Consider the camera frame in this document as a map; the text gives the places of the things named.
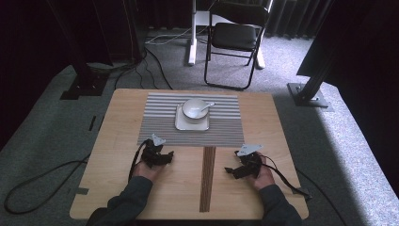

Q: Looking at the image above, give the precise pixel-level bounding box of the person's left hand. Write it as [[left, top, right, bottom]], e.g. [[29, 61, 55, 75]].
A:
[[133, 161, 166, 183]]

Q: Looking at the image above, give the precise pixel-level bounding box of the white spoon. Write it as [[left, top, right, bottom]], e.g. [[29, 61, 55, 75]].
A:
[[196, 102, 216, 115]]

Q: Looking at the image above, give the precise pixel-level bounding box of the row of brown chopsticks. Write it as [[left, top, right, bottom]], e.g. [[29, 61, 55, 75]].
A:
[[199, 146, 217, 213]]

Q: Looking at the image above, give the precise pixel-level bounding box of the black folding chair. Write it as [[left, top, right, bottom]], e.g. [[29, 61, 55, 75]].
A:
[[203, 1, 271, 91]]

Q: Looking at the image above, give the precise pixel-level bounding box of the thin black cable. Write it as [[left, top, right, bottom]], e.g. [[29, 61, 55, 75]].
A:
[[295, 169, 346, 226]]

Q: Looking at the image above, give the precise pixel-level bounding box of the black cable bundle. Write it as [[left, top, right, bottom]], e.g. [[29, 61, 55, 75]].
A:
[[113, 46, 174, 90]]

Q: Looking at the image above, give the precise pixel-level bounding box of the dark curtain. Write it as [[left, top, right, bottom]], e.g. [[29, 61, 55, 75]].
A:
[[137, 0, 333, 40]]

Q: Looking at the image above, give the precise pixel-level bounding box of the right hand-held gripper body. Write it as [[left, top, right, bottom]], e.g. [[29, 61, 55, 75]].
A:
[[235, 144, 263, 178]]

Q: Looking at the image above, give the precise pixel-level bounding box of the black stand with base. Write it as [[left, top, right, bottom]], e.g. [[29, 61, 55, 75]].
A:
[[46, 0, 110, 101]]

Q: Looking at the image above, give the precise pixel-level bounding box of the grey striped placemat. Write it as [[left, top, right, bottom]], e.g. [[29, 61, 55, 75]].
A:
[[136, 91, 246, 148]]

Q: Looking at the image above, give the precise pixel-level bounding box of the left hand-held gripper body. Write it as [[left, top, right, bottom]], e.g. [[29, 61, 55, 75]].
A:
[[140, 134, 167, 169]]

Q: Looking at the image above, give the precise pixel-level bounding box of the long black cable loop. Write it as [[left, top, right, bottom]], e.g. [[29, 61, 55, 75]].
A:
[[3, 153, 91, 216]]

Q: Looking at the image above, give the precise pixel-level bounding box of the black post with metal base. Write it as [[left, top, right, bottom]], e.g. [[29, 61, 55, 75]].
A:
[[287, 0, 359, 109]]

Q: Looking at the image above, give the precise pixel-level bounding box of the white bowl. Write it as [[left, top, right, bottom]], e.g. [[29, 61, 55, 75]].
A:
[[182, 98, 209, 121]]

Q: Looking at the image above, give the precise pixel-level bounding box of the white square plate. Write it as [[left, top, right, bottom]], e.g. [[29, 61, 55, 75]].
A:
[[174, 103, 211, 132]]

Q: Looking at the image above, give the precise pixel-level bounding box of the left hand-held gripper cable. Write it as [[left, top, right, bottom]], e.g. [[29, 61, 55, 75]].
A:
[[128, 139, 149, 183]]

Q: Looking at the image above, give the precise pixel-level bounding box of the person's right hand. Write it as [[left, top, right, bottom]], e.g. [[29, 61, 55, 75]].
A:
[[247, 156, 277, 191]]

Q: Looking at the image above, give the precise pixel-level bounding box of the right hand-held gripper cable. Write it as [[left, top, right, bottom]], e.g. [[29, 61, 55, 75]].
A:
[[259, 153, 313, 201]]

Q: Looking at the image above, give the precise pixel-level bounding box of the hand-held gripper cable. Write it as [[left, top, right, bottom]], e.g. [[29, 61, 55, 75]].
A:
[[128, 139, 149, 183], [259, 153, 313, 201]]

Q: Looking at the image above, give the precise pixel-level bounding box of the white cable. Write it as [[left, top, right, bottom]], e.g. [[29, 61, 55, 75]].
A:
[[145, 26, 210, 45]]

